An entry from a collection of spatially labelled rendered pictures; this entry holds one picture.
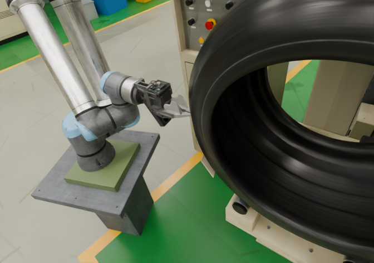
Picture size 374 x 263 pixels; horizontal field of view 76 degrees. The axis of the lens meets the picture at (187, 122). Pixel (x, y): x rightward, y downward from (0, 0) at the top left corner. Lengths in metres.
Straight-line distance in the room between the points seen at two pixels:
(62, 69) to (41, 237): 1.37
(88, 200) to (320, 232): 0.96
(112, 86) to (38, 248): 1.42
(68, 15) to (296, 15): 0.92
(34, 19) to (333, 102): 1.02
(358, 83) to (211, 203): 1.26
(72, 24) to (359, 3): 0.98
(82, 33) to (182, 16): 0.59
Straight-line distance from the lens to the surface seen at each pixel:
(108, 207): 1.19
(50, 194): 1.38
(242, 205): 0.72
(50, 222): 2.10
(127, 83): 0.83
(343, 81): 0.79
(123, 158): 1.28
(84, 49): 1.12
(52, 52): 1.00
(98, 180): 1.24
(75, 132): 1.15
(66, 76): 0.96
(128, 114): 0.94
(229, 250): 1.64
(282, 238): 0.82
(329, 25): 0.33
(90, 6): 5.78
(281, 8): 0.35
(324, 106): 0.85
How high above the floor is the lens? 1.55
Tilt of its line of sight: 42 degrees down
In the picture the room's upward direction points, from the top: 10 degrees counter-clockwise
